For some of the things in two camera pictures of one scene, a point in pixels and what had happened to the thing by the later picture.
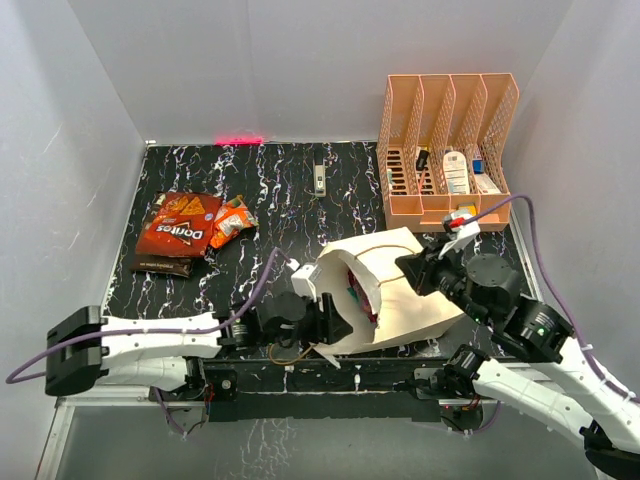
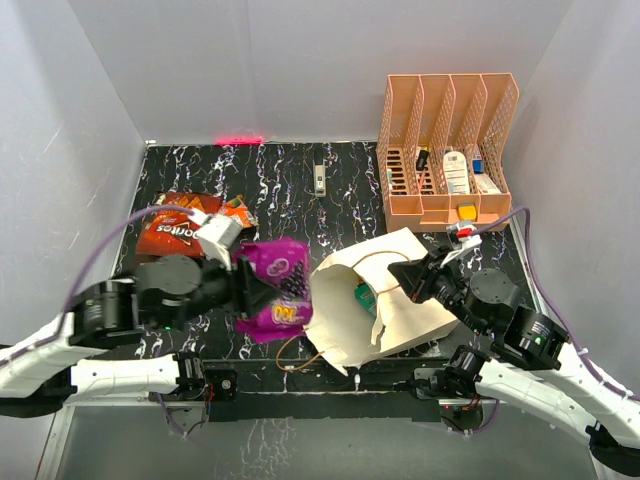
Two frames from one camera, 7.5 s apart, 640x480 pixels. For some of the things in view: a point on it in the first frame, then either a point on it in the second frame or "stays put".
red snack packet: x=181 y=225 stays put
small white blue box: x=485 y=185 stays put
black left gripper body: x=307 y=325 → x=219 y=286
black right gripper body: x=448 y=273 stays put
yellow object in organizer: x=467 y=206 stays put
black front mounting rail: x=375 y=390 stays put
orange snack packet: x=232 y=217 stays put
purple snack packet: x=359 y=296 → x=284 y=263
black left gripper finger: x=332 y=326 → x=256 y=294
